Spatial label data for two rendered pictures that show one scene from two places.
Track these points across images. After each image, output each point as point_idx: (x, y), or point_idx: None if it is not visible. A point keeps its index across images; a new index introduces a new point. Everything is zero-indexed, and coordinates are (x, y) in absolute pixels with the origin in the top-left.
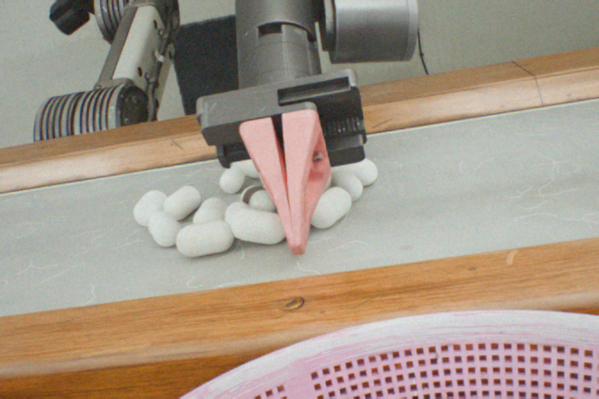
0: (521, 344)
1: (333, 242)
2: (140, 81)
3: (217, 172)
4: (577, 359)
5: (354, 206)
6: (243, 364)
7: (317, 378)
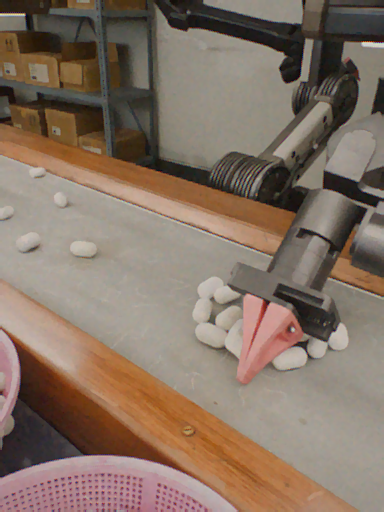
0: None
1: (272, 384)
2: (290, 161)
3: None
4: None
5: (312, 362)
6: (130, 457)
7: (159, 487)
